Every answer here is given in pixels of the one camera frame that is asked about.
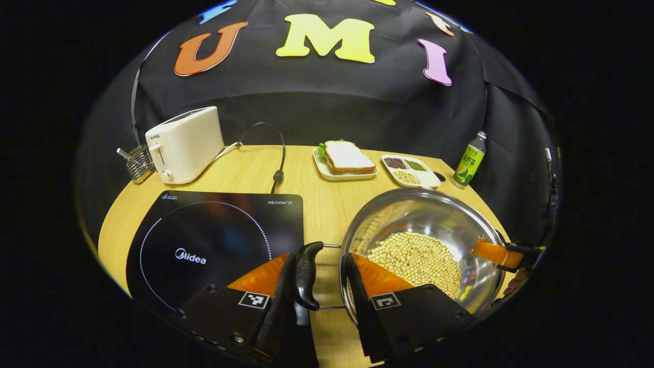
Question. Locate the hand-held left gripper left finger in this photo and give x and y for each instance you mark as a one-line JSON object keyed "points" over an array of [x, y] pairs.
{"points": [[278, 317]]}

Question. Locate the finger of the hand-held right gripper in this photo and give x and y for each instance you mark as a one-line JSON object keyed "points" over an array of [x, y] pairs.
{"points": [[517, 282], [493, 252]]}

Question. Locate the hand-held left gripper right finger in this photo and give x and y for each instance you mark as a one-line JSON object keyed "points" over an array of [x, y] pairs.
{"points": [[365, 317]]}

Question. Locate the pile of soybeans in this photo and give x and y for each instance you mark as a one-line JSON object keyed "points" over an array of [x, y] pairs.
{"points": [[419, 255]]}

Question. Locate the stainless steel pot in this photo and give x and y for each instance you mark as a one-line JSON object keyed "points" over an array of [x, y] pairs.
{"points": [[424, 209]]}

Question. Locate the black induction cooktop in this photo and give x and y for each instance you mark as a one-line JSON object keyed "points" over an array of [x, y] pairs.
{"points": [[204, 230]]}

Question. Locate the green drink bottle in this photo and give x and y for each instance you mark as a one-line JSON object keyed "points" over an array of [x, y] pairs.
{"points": [[470, 163]]}

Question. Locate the white divided bean plate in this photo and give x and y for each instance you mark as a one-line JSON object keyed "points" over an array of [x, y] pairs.
{"points": [[426, 179]]}

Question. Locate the white sandwich plate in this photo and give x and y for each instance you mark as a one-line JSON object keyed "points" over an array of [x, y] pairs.
{"points": [[342, 177]]}

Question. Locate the toast sandwich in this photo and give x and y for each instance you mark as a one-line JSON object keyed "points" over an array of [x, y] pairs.
{"points": [[350, 157]]}

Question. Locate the white toaster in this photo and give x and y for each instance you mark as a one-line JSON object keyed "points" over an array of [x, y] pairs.
{"points": [[189, 143]]}

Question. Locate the metal utensil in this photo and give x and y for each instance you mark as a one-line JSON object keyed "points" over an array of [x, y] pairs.
{"points": [[124, 153]]}

